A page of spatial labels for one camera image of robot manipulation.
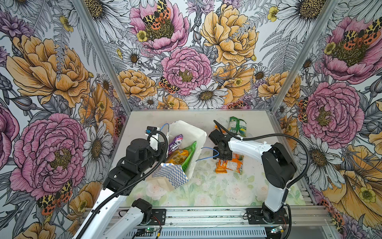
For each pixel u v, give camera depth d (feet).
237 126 3.55
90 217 1.30
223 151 2.52
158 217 2.44
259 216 2.35
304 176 2.30
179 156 2.75
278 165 1.59
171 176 2.34
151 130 1.86
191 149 2.79
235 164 2.93
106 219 1.38
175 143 2.83
